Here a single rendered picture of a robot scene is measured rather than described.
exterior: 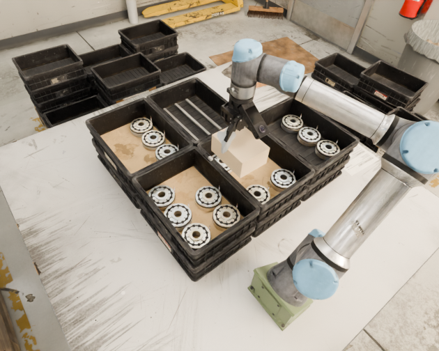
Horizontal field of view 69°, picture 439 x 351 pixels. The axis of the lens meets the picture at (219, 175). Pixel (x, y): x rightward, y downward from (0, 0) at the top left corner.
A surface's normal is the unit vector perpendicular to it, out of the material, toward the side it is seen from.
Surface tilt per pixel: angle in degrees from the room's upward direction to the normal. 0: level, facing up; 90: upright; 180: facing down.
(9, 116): 0
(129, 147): 0
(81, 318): 0
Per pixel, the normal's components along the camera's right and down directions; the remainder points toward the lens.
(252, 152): 0.05, -0.65
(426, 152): -0.24, 0.04
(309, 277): -0.38, 0.25
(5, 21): 0.61, 0.63
